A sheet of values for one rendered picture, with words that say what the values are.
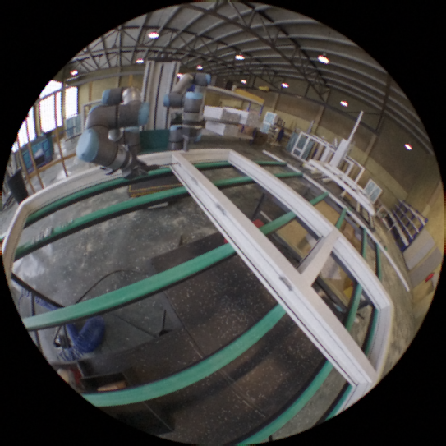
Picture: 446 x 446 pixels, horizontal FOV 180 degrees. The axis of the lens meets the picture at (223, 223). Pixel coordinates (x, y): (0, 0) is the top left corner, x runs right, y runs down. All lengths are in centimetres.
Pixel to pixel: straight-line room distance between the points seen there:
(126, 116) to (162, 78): 128
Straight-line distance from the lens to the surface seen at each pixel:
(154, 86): 176
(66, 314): 48
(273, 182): 81
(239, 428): 82
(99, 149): 46
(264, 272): 41
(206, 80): 145
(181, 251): 73
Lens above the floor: 121
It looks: 44 degrees down
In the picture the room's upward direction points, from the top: 17 degrees clockwise
